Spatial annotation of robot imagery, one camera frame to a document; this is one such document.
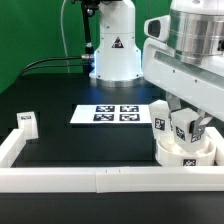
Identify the white U-shaped fence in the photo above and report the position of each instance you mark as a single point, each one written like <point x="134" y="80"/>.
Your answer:
<point x="100" y="180"/>

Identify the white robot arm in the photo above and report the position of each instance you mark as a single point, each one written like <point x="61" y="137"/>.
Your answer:
<point x="183" y="53"/>

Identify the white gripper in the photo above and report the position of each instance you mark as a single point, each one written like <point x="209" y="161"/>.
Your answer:
<point x="202" y="86"/>

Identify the white marker sheet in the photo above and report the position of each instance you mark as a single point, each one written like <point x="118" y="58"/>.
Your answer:
<point x="111" y="114"/>

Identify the white round stool seat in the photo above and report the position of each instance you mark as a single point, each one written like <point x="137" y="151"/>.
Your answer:
<point x="172" y="155"/>

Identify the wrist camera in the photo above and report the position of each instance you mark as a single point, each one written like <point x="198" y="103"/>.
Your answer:
<point x="158" y="28"/>

